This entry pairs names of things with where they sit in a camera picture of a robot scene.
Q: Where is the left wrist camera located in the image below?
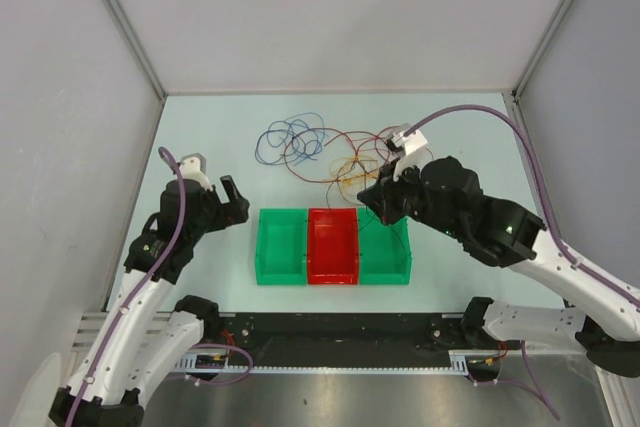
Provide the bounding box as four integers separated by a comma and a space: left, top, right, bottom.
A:
179, 153, 215, 192

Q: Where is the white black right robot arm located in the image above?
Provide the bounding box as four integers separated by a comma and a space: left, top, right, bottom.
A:
357, 157, 639, 378

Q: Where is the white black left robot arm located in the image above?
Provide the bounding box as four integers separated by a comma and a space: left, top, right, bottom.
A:
49, 174, 250, 426

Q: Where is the brown cable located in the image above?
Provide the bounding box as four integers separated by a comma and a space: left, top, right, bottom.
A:
323, 179, 409, 253

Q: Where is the slotted cable duct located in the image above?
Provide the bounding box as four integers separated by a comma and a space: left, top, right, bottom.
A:
172, 349, 506, 376

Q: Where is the right green plastic bin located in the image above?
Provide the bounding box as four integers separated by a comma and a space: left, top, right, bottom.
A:
357, 208, 412, 285

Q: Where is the green plastic bin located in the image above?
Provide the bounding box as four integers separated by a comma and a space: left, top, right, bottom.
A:
357, 208, 412, 285
255, 209, 308, 286

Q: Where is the left green plastic bin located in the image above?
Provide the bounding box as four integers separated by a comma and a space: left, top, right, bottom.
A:
255, 209, 308, 286

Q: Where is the dark blue cable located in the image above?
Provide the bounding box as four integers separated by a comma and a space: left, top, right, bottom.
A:
254, 119, 324, 167

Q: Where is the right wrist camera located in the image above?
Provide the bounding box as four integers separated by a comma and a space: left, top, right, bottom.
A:
385, 124, 429, 182

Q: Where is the yellow cable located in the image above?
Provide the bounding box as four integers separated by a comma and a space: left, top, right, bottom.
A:
327, 151, 386, 206

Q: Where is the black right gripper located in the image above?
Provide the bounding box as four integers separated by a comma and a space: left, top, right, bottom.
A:
355, 157, 460, 239

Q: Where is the dark red cable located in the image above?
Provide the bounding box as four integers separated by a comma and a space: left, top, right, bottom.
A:
283, 126, 401, 183

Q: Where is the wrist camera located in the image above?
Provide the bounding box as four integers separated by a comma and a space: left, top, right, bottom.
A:
385, 124, 429, 182
179, 153, 215, 192

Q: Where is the red plastic bin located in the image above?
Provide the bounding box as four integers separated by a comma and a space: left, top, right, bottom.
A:
307, 208, 360, 285

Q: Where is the light blue cable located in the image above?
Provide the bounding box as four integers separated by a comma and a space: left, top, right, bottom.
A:
282, 110, 326, 168

